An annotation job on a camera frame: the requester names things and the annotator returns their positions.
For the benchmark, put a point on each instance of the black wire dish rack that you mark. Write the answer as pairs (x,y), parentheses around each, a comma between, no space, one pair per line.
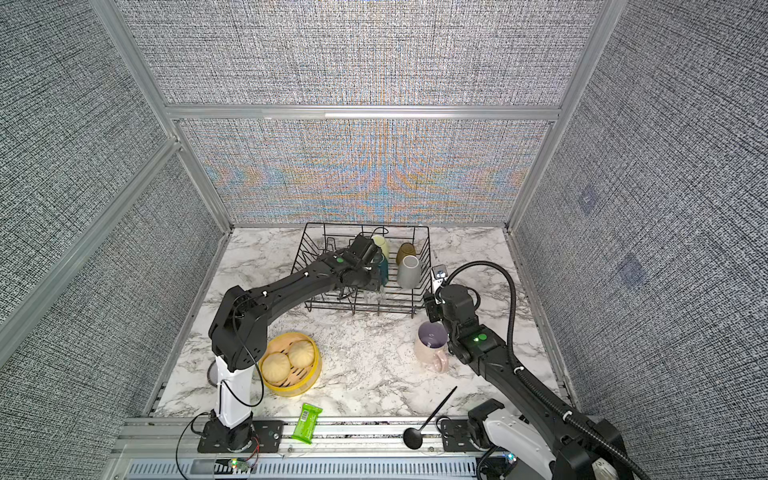
(367,256)

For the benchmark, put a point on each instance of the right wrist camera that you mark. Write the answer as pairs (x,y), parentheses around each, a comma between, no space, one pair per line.
(438,276)

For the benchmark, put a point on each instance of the black ladle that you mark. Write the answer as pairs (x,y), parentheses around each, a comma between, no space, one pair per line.
(413,437)

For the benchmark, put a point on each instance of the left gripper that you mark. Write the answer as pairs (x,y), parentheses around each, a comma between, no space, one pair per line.
(374,285)

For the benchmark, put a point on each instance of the steamed bun left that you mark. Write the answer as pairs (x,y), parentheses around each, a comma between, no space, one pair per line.
(276,368)

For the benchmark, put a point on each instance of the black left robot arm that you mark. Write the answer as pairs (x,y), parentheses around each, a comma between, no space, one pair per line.
(238,332)

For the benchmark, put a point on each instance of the light green mug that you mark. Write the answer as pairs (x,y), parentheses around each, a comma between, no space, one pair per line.
(383,244)

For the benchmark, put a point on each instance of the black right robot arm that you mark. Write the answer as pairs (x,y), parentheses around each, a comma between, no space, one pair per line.
(556,440)

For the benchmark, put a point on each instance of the dark green mug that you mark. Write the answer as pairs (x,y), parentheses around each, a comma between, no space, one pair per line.
(383,269)

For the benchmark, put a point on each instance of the pink iridescent mug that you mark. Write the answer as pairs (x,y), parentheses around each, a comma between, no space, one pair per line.
(430,347)

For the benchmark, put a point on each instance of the aluminium front rail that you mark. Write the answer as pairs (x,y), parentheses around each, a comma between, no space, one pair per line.
(342,448)

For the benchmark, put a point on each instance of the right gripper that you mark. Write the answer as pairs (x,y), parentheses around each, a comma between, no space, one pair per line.
(432,307)

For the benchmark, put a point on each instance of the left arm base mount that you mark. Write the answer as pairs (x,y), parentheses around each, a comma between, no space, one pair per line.
(262,436)

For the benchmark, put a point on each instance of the steamed bun right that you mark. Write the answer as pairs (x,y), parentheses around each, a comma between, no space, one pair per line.
(301,354)

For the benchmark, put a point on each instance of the green snack packet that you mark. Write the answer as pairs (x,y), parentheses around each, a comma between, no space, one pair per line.
(306,424)

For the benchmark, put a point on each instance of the grey mug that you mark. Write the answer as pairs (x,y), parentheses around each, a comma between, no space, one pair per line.
(409,272)

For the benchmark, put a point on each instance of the steamed bun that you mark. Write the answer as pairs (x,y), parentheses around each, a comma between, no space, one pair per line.
(301,354)
(276,368)

